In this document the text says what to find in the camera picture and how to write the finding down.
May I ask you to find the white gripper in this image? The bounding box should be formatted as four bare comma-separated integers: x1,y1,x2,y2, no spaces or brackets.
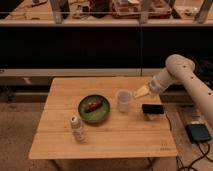
133,76,167,98

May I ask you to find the white ceramic cup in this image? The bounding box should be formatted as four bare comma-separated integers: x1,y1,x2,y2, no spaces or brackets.
116,89,132,112

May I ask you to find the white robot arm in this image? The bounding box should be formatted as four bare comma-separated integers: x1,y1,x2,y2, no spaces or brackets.
133,54,213,129

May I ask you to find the black box on white base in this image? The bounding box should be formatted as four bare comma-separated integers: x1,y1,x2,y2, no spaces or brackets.
142,104,164,120

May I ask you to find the green plate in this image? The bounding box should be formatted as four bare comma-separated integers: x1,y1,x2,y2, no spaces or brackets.
78,94,110,124

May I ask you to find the brown sausage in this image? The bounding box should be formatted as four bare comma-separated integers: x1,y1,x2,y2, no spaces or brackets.
84,101,102,113

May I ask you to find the wooden table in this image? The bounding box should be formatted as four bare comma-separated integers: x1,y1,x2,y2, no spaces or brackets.
29,77,177,160

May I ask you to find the black device on floor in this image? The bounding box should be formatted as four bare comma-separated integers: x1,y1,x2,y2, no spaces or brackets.
185,124,212,143

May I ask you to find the white plastic bottle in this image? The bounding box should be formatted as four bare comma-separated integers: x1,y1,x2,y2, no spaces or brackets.
70,116,85,142

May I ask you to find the long shelf bench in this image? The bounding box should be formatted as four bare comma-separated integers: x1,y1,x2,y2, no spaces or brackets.
0,0,213,27

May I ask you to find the black cable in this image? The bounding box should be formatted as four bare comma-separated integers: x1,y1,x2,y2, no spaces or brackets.
175,141,213,171

